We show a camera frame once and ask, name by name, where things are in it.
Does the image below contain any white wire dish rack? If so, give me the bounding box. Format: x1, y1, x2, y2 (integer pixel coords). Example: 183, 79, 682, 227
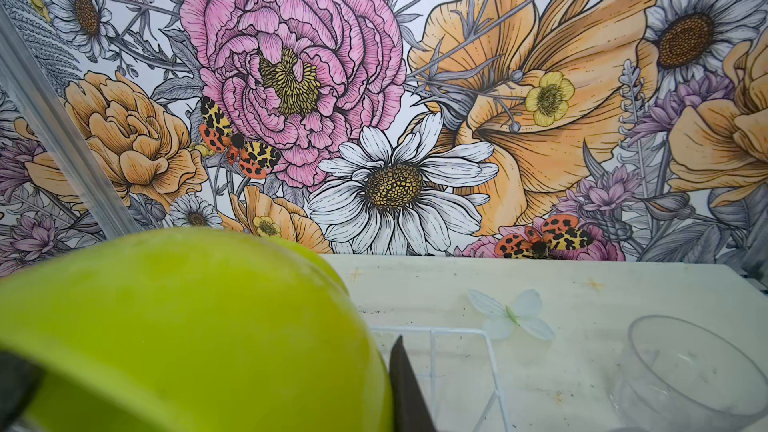
371, 325, 515, 431

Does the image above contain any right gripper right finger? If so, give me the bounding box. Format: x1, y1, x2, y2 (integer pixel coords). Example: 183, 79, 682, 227
389, 336, 437, 432

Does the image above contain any clear glass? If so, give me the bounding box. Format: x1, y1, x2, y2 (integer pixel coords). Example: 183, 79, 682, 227
610, 315, 767, 431

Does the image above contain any lime green bowl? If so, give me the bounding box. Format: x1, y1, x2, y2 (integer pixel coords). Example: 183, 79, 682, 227
1, 228, 394, 431

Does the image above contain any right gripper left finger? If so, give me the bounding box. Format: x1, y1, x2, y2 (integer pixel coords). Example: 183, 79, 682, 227
1, 351, 45, 431

